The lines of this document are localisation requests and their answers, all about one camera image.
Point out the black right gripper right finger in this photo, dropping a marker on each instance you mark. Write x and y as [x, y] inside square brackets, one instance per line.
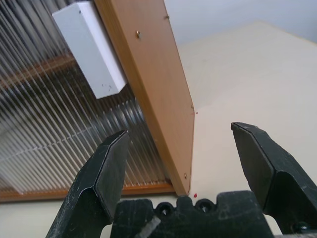
[282, 186]

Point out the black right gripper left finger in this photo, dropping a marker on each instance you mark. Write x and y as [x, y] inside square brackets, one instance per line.
[99, 178]

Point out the brown wooden cabinet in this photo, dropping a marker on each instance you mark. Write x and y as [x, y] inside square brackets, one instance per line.
[158, 74]

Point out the ribbed clear acrylic door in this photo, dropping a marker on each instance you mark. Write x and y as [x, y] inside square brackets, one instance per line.
[44, 124]

